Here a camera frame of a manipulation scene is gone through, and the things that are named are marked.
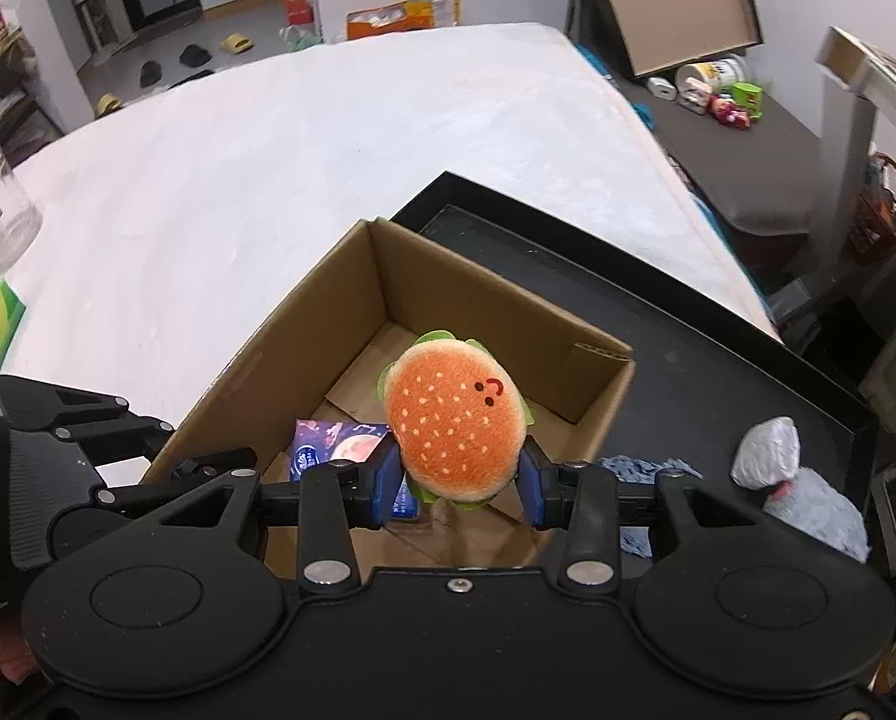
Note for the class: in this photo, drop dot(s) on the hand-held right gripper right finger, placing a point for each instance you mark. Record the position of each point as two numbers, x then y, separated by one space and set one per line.
532 495

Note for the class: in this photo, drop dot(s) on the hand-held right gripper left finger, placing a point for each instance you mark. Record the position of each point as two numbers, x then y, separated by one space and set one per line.
386 487

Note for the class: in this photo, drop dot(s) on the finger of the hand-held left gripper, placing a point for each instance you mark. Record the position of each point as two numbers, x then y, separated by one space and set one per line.
81 409
208 463

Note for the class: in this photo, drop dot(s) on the orange burger plush toy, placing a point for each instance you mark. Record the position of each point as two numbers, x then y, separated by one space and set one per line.
455 420

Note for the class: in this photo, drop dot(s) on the brown cardboard box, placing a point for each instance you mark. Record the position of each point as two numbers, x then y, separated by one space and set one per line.
448 292

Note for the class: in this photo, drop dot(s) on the white tissue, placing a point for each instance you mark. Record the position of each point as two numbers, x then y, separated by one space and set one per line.
766 450

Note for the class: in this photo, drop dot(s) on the grey-blue fluffy plush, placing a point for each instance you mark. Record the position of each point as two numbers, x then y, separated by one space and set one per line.
823 514

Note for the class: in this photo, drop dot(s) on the blue tissue pack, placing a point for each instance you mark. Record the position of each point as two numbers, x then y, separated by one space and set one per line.
335 446

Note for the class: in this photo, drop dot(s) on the blue cloth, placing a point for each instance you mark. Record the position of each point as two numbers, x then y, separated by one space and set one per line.
639 469

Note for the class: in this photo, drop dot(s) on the black tray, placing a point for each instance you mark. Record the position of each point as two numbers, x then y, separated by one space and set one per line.
680 315

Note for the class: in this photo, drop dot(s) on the yellow slipper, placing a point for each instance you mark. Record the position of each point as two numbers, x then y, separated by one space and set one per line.
107 104
236 43

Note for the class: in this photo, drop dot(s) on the black slipper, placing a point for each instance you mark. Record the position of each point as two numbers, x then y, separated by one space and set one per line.
193 55
151 73

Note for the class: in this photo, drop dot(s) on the black side table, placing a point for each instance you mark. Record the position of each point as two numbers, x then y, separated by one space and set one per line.
733 165

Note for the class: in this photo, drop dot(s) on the small white box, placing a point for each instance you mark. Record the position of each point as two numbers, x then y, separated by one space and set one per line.
694 100

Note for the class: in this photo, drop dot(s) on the small white gadget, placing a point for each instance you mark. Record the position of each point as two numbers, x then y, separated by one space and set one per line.
662 87

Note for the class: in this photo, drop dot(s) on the red toy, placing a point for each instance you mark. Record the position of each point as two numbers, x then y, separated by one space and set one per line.
729 115

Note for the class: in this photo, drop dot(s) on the red basket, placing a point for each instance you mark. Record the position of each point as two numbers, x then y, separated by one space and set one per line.
886 221

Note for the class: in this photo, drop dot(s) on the green toy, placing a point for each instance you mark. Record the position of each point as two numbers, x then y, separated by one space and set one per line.
748 94

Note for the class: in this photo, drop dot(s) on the white canister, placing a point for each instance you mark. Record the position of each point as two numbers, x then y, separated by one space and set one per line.
710 75

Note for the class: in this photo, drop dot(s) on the orange and white package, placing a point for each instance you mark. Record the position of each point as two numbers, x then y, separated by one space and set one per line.
403 16

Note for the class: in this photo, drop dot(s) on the brown cardboard board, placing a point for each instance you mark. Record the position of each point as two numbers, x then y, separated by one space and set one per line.
673 0

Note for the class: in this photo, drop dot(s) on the white metal frame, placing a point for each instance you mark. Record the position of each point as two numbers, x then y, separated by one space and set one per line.
856 165

